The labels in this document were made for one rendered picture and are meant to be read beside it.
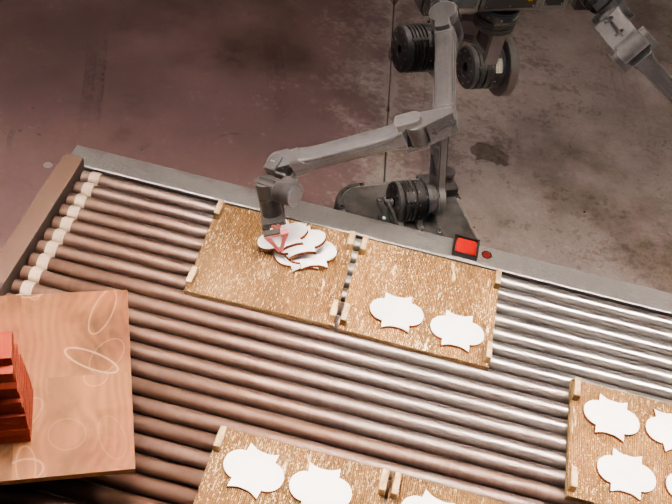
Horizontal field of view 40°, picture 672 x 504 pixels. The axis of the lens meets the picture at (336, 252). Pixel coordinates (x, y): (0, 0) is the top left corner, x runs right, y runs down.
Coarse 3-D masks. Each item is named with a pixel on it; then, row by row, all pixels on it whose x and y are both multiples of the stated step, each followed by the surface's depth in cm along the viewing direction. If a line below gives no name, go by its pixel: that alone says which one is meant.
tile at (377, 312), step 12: (384, 300) 249; (396, 300) 250; (408, 300) 250; (372, 312) 246; (384, 312) 246; (396, 312) 247; (408, 312) 247; (420, 312) 248; (384, 324) 243; (396, 324) 244; (408, 324) 245
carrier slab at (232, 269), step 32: (224, 224) 262; (256, 224) 264; (224, 256) 253; (256, 256) 255; (192, 288) 244; (224, 288) 246; (256, 288) 247; (288, 288) 249; (320, 288) 250; (320, 320) 243
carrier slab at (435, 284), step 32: (384, 256) 262; (416, 256) 264; (352, 288) 252; (384, 288) 254; (416, 288) 255; (448, 288) 257; (480, 288) 258; (352, 320) 244; (480, 320) 250; (448, 352) 241; (480, 352) 243
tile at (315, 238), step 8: (312, 232) 258; (320, 232) 257; (304, 240) 255; (312, 240) 255; (320, 240) 254; (288, 248) 254; (296, 248) 253; (304, 248) 253; (312, 248) 252; (296, 256) 252
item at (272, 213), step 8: (272, 200) 244; (264, 208) 245; (272, 208) 245; (280, 208) 247; (264, 216) 248; (272, 216) 247; (280, 216) 247; (264, 224) 245; (272, 224) 245; (280, 224) 246
